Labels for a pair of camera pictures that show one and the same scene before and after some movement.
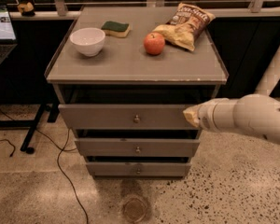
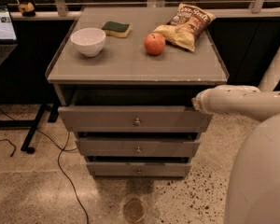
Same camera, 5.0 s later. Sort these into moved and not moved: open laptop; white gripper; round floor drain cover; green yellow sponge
Moved: white gripper
Not moved: green yellow sponge; open laptop; round floor drain cover
